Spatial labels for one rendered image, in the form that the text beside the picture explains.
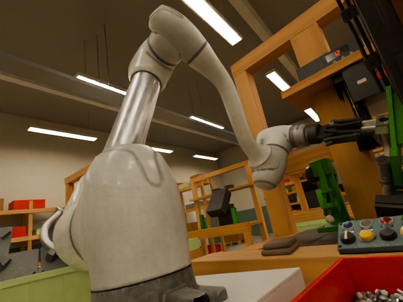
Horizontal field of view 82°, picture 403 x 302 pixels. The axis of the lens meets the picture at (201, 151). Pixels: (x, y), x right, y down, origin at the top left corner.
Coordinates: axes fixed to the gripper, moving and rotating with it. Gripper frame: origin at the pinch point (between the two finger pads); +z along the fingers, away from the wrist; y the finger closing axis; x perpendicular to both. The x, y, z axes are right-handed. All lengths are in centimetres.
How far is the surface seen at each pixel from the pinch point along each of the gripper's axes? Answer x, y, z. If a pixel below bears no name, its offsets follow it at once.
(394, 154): -2.8, -17.5, 5.4
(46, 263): -10, -81, -99
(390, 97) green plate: -12.1, -4.6, 5.3
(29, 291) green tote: -18, -88, -73
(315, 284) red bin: -22, -63, 1
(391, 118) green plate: -7.9, -8.8, 5.2
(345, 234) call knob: -3.7, -43.2, -2.0
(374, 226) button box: -2.8, -39.7, 2.6
